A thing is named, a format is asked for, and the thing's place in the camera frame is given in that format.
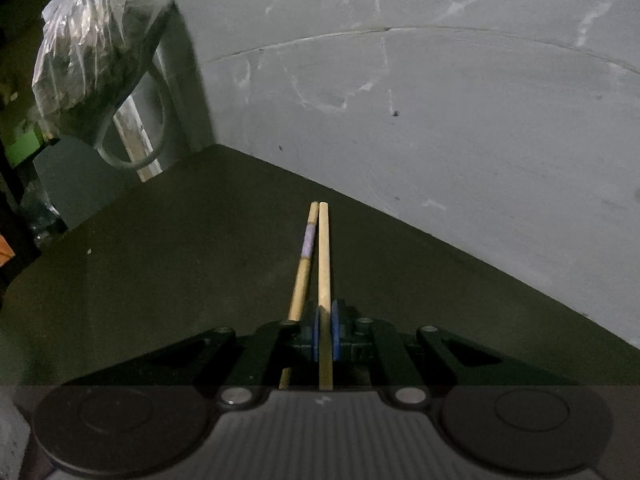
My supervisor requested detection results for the grey hose loop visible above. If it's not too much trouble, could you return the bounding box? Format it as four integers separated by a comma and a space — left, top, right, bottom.
92, 0, 177, 170

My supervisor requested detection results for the dark garbage bag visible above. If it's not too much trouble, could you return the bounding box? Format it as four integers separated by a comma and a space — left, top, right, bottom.
20, 180, 69, 249

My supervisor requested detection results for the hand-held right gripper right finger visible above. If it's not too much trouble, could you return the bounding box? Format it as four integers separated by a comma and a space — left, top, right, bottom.
330, 300, 562, 408

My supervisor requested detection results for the plain wooden chopstick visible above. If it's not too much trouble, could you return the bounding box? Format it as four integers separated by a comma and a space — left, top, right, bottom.
317, 202, 335, 391

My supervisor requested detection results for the green box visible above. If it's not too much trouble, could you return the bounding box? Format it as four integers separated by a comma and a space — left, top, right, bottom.
0, 125, 42, 167

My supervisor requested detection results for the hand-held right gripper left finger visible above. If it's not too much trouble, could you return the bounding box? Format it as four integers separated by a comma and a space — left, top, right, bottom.
80, 305, 321, 409

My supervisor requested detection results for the clear plastic bag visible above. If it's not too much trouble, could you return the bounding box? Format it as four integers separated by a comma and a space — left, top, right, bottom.
31, 0, 177, 137

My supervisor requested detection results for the purple-banded wooden chopstick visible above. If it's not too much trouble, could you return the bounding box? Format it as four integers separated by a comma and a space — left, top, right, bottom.
277, 201, 320, 390

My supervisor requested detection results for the wooden door frame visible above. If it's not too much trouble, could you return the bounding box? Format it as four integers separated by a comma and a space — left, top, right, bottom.
112, 94, 162, 184

